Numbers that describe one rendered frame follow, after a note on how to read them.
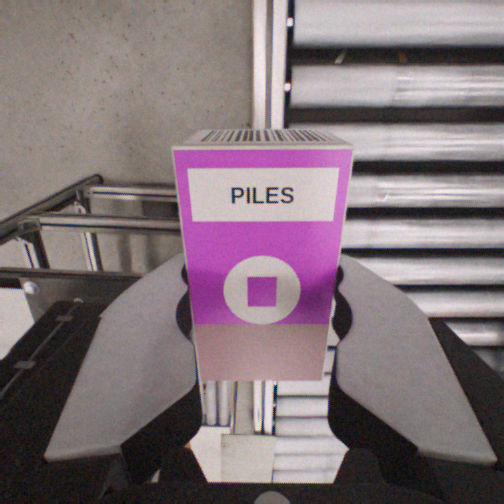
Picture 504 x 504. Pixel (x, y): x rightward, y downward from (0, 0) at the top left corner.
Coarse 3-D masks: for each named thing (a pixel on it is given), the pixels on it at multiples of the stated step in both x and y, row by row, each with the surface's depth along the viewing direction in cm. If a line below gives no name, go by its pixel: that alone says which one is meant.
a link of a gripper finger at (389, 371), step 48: (336, 288) 11; (384, 288) 10; (384, 336) 8; (432, 336) 8; (336, 384) 7; (384, 384) 7; (432, 384) 7; (336, 432) 7; (384, 432) 6; (432, 432) 6; (480, 432) 6; (384, 480) 6
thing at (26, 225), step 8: (80, 192) 100; (88, 192) 102; (80, 200) 103; (16, 224) 74; (24, 224) 76; (32, 224) 77; (40, 224) 78; (24, 232) 76; (16, 240) 79; (24, 240) 78
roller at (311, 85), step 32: (320, 64) 36; (352, 64) 36; (384, 64) 36; (416, 64) 36; (448, 64) 36; (480, 64) 36; (288, 96) 40; (320, 96) 37; (352, 96) 37; (384, 96) 37; (416, 96) 37; (448, 96) 37; (480, 96) 36
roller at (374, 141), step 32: (288, 128) 39; (320, 128) 39; (352, 128) 39; (384, 128) 39; (416, 128) 39; (448, 128) 39; (480, 128) 39; (384, 160) 41; (416, 160) 41; (448, 160) 41; (480, 160) 41
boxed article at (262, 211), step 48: (192, 144) 9; (240, 144) 9; (288, 144) 9; (336, 144) 9; (192, 192) 10; (240, 192) 10; (288, 192) 10; (336, 192) 10; (192, 240) 10; (240, 240) 11; (288, 240) 10; (336, 240) 10; (192, 288) 11; (240, 288) 11; (288, 288) 11; (240, 336) 12; (288, 336) 12
